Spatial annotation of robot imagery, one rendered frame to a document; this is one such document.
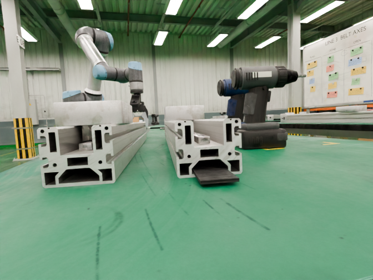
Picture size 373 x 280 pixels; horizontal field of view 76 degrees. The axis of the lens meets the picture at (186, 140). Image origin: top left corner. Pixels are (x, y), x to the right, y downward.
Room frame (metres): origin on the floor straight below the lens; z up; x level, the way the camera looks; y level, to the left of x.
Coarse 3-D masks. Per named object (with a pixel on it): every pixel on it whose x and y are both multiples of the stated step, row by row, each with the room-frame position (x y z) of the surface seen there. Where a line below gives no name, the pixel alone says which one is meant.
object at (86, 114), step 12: (60, 108) 0.40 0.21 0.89; (72, 108) 0.40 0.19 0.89; (84, 108) 0.40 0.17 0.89; (96, 108) 0.40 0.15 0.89; (108, 108) 0.41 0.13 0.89; (120, 108) 0.41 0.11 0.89; (60, 120) 0.40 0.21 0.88; (72, 120) 0.40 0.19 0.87; (84, 120) 0.40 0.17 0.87; (96, 120) 0.40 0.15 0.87; (108, 120) 0.41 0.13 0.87; (120, 120) 0.41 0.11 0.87; (132, 120) 0.56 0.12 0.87; (84, 132) 0.42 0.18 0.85
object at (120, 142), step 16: (48, 128) 0.33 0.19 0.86; (64, 128) 0.35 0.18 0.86; (80, 128) 0.42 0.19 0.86; (96, 128) 0.34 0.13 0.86; (112, 128) 0.34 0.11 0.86; (128, 128) 0.52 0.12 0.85; (144, 128) 1.03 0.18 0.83; (48, 144) 0.33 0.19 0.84; (64, 144) 0.35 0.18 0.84; (80, 144) 0.37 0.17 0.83; (96, 144) 0.34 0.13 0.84; (112, 144) 0.34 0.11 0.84; (128, 144) 0.58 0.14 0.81; (48, 160) 0.33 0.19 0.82; (64, 160) 0.33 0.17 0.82; (80, 160) 0.38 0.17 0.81; (96, 160) 0.33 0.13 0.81; (112, 160) 0.37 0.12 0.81; (128, 160) 0.48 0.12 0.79; (48, 176) 0.34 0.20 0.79; (64, 176) 0.35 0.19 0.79; (80, 176) 0.37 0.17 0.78; (96, 176) 0.36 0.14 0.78; (112, 176) 0.34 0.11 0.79
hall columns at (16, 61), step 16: (16, 0) 6.47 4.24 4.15; (288, 0) 8.46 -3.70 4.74; (16, 16) 6.46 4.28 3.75; (288, 16) 8.46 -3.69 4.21; (16, 32) 6.22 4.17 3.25; (288, 32) 8.46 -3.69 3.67; (16, 48) 6.21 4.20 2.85; (288, 48) 8.45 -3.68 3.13; (16, 64) 6.21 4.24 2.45; (288, 64) 8.45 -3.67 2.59; (16, 80) 6.20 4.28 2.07; (16, 96) 6.19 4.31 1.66; (288, 96) 8.47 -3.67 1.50; (16, 112) 6.18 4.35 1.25; (288, 112) 8.44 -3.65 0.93; (16, 128) 6.15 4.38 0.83; (32, 128) 6.50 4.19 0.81; (16, 144) 6.14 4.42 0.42; (32, 144) 6.38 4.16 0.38
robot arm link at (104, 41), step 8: (96, 32) 1.52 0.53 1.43; (104, 32) 1.57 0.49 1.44; (96, 40) 1.52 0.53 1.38; (104, 40) 1.56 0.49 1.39; (112, 40) 1.60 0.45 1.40; (104, 48) 1.58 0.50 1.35; (112, 48) 1.63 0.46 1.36; (104, 56) 1.62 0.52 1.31; (88, 80) 1.66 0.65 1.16; (96, 80) 1.64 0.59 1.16; (88, 88) 1.67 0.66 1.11; (96, 88) 1.67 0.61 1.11; (88, 96) 1.66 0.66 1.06; (96, 96) 1.67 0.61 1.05
